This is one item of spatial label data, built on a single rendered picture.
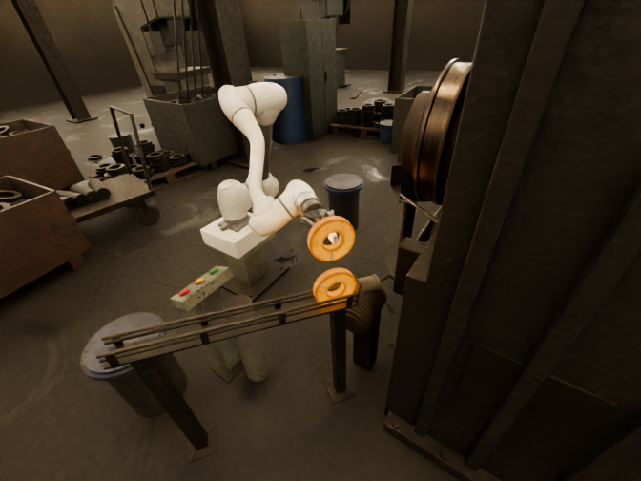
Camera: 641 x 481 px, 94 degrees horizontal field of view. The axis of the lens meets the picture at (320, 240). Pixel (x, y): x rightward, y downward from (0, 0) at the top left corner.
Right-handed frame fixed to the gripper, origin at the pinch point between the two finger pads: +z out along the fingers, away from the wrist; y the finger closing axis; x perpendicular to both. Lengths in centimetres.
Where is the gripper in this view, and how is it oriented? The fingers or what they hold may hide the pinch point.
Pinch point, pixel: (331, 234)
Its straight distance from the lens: 94.0
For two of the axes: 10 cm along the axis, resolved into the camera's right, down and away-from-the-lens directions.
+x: -0.7, -8.3, -5.5
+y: -9.4, 2.5, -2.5
